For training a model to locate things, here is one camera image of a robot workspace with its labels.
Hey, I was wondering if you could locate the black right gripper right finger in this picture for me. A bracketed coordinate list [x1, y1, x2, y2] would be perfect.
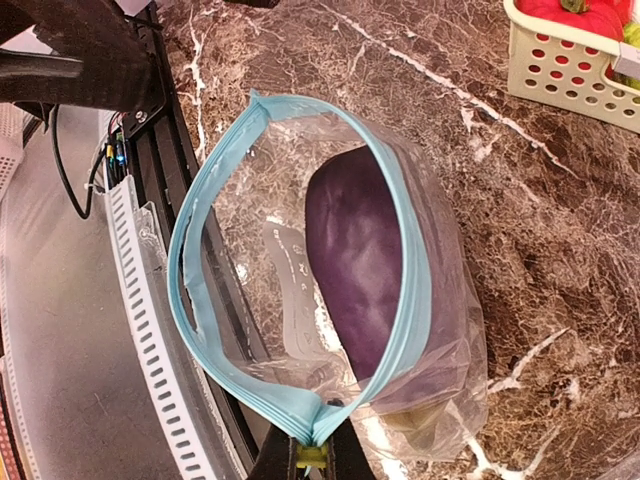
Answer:
[324, 419, 373, 480]

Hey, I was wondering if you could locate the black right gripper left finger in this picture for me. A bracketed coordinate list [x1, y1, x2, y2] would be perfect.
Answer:
[254, 425, 295, 480]

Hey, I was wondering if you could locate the clear zip bag blue zipper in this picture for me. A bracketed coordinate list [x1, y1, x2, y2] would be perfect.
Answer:
[167, 93, 488, 467]

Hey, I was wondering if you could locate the purple eggplant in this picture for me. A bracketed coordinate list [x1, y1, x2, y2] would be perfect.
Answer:
[305, 147, 460, 402]

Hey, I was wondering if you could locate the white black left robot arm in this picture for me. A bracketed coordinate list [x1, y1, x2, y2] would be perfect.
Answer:
[1, 1, 165, 118]

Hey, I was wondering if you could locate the pale green plastic basket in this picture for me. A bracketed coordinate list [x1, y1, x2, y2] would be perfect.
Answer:
[503, 1, 639, 133]

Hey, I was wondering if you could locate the red bell pepper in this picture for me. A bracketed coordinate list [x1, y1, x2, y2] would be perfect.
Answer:
[514, 0, 626, 81]

